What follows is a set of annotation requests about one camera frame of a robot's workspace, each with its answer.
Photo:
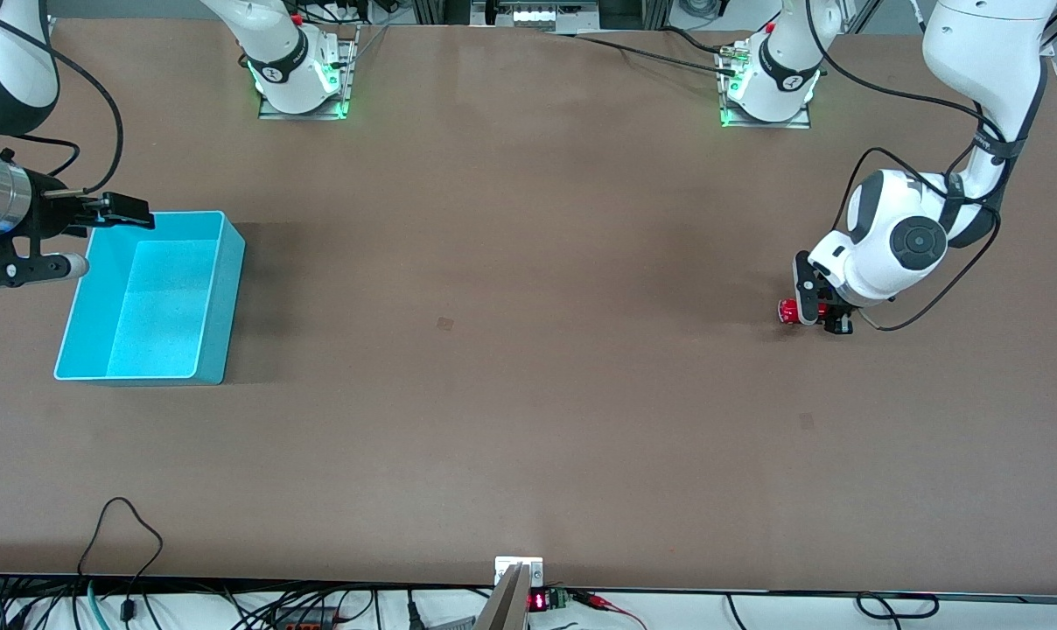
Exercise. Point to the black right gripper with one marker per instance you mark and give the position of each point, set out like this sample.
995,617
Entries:
52,215

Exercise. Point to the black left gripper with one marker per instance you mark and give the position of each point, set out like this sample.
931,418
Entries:
836,316

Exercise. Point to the red beetle toy car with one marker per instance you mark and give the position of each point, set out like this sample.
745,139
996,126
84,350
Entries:
788,312

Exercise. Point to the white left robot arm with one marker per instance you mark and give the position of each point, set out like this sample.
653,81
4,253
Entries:
778,103

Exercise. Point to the blue plastic box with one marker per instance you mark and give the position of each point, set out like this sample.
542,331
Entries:
152,306

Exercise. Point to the lit equipment box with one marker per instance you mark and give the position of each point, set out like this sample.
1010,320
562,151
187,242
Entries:
537,15

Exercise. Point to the red digit display module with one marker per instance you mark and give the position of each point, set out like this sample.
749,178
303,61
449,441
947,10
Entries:
539,600

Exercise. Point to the black power strip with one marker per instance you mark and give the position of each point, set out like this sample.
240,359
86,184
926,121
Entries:
305,619

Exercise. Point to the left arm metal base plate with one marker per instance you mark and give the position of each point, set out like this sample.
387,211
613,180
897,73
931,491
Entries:
800,120

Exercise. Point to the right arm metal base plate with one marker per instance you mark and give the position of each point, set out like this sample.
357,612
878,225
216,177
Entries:
346,70

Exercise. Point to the white metal table bracket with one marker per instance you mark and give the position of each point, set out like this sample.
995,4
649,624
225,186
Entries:
504,567

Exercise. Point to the grey metal camera beam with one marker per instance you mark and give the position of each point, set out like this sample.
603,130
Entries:
504,608

